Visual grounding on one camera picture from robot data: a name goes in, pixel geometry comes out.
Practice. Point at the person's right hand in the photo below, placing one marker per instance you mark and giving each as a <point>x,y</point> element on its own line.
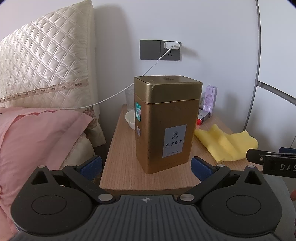
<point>293,195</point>

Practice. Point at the yellow cleaning cloth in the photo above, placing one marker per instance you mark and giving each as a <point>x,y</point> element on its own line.
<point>222,143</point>

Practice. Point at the gold tea tin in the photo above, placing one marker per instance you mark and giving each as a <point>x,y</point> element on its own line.
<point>166,115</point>

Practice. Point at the purple drink carton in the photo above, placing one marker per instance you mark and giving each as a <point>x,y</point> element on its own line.
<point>210,99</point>

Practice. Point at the grey wall socket panel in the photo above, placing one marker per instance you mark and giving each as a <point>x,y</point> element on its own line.
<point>149,49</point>

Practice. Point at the ribbed glass cup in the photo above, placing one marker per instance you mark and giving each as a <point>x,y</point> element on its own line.
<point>129,99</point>

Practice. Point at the white bowl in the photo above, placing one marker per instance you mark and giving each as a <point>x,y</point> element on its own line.
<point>130,119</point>

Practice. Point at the cream quilted headboard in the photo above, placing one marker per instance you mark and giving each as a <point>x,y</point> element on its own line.
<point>46,46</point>

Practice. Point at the white charger plug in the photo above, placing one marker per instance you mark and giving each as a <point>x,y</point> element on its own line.
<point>172,44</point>

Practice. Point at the pink pillow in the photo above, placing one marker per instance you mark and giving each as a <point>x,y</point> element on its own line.
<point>34,139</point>

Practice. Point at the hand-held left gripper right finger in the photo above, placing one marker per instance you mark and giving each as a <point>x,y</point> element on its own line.
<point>201,169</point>

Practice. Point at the wooden nightstand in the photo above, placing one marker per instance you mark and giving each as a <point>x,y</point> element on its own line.
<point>122,162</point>

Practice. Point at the grey wall trim strip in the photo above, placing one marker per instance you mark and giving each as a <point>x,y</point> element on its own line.
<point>256,81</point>

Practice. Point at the red and white box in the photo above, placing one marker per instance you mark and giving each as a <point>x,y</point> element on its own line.
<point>202,118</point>

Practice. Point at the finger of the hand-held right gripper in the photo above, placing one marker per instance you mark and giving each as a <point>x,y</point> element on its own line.
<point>288,150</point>
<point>254,155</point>

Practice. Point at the cream floral bed cover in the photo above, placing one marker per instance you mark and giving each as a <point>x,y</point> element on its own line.
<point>92,132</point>

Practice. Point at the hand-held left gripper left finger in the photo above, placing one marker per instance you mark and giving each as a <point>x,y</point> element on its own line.
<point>92,165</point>

